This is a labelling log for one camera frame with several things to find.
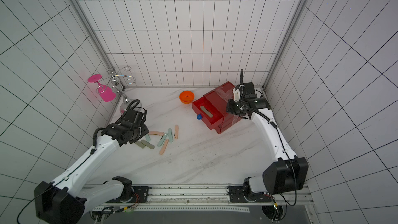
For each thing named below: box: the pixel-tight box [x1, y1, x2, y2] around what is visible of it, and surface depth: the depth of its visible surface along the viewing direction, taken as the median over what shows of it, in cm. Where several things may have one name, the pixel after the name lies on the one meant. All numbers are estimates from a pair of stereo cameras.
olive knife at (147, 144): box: [140, 139, 155, 150], surface depth 92 cm
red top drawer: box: [191, 95, 225, 131], surface depth 85 cm
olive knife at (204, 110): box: [200, 105, 213, 118], surface depth 87 cm
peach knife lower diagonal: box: [159, 138, 169, 156], surface depth 91 cm
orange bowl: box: [178, 90, 195, 105], surface depth 112 cm
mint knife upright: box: [167, 128, 174, 143], surface depth 95 cm
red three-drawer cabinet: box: [191, 81, 243, 135], surface depth 86 cm
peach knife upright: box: [174, 124, 179, 140], surface depth 97 cm
